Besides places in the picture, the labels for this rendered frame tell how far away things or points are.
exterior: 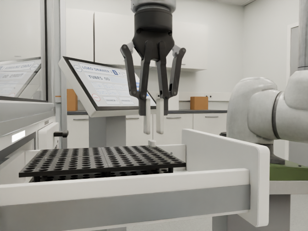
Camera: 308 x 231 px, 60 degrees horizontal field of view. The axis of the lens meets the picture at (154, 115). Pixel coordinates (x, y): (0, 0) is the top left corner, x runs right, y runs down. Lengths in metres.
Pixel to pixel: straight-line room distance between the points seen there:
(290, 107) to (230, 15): 4.56
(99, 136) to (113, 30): 2.75
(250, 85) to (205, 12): 4.19
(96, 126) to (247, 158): 1.03
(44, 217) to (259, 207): 0.27
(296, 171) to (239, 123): 0.21
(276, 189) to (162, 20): 0.60
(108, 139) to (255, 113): 0.73
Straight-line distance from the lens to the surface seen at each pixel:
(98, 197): 0.34
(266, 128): 0.88
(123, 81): 1.43
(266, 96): 0.89
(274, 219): 0.96
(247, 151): 0.40
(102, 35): 3.90
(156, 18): 0.52
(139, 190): 0.35
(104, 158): 0.43
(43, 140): 0.63
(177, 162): 0.41
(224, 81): 5.04
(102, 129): 1.33
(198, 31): 4.46
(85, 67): 1.30
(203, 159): 0.53
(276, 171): 0.88
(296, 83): 0.85
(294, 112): 0.84
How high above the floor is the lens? 0.98
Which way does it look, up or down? 2 degrees down
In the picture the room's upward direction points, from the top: straight up
